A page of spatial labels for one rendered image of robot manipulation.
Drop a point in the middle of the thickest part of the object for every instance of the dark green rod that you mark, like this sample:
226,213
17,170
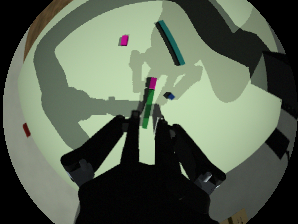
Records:
148,108

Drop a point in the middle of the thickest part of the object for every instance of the turquoise rod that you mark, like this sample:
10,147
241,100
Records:
172,42

